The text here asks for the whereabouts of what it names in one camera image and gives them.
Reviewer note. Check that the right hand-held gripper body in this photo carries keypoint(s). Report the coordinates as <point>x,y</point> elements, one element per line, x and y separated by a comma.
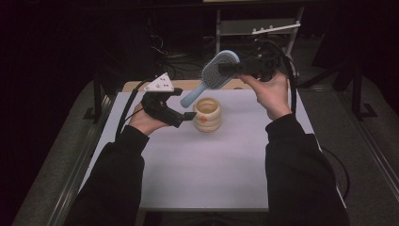
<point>258,66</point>

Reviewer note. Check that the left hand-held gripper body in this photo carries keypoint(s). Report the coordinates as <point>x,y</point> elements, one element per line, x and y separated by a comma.
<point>158,84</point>

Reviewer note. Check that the light blue hairbrush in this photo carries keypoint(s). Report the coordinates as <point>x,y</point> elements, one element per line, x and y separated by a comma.
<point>208,73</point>

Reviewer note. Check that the cream ringed cup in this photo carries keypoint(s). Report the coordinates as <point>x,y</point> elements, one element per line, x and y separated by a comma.
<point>207,122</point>

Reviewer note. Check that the person's right hand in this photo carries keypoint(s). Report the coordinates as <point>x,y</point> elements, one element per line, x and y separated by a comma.
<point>271,94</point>

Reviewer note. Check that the person's left hand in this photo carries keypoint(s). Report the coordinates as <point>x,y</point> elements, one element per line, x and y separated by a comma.
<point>142,122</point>

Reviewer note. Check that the grey metal stand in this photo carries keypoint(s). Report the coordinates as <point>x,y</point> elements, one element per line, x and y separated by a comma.
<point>238,28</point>

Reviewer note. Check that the white table mat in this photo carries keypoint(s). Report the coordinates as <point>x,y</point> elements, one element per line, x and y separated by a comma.
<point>204,169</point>

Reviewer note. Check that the black stand leg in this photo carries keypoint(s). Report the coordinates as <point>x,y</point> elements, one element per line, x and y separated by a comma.
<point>97,100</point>
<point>357,94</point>

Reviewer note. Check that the grey metal rail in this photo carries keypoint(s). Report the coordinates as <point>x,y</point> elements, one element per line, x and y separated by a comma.
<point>78,169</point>
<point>376,157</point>

